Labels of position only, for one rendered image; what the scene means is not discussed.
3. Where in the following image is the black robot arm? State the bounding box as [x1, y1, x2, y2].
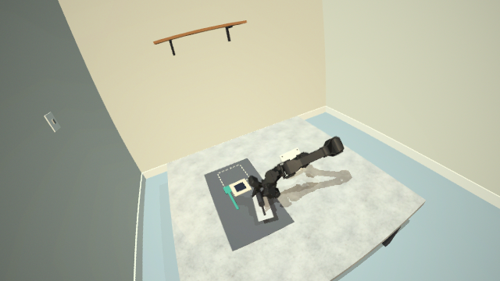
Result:
[263, 136, 344, 198]

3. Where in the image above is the teal small trowel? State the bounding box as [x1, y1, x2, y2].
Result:
[223, 186, 240, 210]

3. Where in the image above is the cream square tile with dark square centre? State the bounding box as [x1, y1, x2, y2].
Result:
[230, 178, 251, 197]

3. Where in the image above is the dark grey rectangular mat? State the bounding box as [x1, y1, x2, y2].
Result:
[205, 158, 295, 251]

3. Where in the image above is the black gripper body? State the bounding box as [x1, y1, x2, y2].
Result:
[248, 176, 280, 193]

